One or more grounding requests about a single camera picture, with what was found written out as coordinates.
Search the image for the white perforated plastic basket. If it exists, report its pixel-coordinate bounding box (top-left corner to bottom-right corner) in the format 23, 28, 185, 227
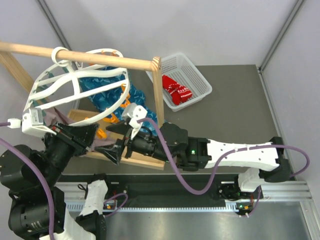
161, 53, 213, 112

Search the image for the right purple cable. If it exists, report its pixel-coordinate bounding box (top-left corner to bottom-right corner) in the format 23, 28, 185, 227
136, 118, 311, 195

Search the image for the orange clothes peg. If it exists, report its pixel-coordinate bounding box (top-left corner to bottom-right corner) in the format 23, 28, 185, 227
96, 128, 107, 139
120, 84, 131, 109
102, 113, 119, 124

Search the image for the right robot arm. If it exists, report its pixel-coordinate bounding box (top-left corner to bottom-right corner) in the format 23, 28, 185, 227
95, 122, 291, 198

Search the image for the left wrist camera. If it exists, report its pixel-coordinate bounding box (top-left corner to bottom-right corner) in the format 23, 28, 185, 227
7, 107, 56, 138

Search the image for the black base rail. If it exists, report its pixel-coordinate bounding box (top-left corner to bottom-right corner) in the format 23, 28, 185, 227
56, 173, 266, 208

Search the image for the purple cable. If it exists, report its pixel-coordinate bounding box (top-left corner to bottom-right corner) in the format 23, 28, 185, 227
136, 118, 311, 195
0, 119, 56, 240

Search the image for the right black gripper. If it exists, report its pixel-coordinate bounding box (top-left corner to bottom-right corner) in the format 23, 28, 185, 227
96, 120, 175, 166

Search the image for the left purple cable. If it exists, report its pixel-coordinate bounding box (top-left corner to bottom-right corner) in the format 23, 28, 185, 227
0, 119, 56, 240

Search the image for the wooden hanging rack frame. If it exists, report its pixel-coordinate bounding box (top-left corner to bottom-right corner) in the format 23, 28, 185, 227
0, 41, 173, 171

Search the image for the white round clip hanger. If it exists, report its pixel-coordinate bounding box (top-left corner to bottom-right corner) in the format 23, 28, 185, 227
23, 47, 130, 126

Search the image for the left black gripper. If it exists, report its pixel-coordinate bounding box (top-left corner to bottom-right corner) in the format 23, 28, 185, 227
37, 118, 98, 184

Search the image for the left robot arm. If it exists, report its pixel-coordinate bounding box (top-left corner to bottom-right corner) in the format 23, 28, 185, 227
0, 123, 114, 240

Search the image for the red christmas sock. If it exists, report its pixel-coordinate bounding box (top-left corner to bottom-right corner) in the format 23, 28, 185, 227
162, 75, 181, 106
176, 85, 193, 103

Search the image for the mauve grey cloth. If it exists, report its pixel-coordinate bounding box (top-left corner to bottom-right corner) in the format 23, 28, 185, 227
42, 107, 116, 152

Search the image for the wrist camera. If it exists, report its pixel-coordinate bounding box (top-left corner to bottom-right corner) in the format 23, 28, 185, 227
7, 107, 56, 138
121, 103, 148, 140

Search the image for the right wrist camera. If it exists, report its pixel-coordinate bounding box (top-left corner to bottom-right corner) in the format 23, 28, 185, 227
121, 103, 148, 140

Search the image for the teal clothes peg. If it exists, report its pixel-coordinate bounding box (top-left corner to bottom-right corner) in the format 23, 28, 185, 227
32, 99, 44, 107

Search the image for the blue leaf-pattern cloth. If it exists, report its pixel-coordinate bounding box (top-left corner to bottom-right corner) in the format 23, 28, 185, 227
79, 74, 158, 123

